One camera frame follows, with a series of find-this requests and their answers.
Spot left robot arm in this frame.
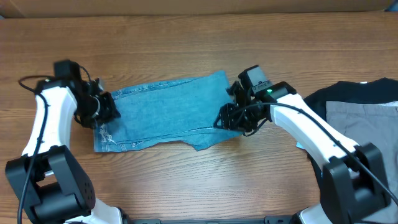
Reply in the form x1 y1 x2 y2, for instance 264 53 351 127
5 60 131 224

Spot cardboard panel behind table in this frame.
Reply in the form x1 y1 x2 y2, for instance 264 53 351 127
1 0 393 18

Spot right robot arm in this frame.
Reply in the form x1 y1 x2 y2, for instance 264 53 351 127
214 65 397 223

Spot grey garment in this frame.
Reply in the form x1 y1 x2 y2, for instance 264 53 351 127
325 101 398 224

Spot light blue denim jeans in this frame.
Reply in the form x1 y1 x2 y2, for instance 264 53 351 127
94 70 241 152

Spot light blue garment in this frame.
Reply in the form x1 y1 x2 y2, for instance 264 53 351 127
296 142 305 150

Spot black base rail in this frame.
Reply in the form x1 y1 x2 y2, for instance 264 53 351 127
124 215 301 224

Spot black garment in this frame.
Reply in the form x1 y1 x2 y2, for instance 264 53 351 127
303 77 398 187

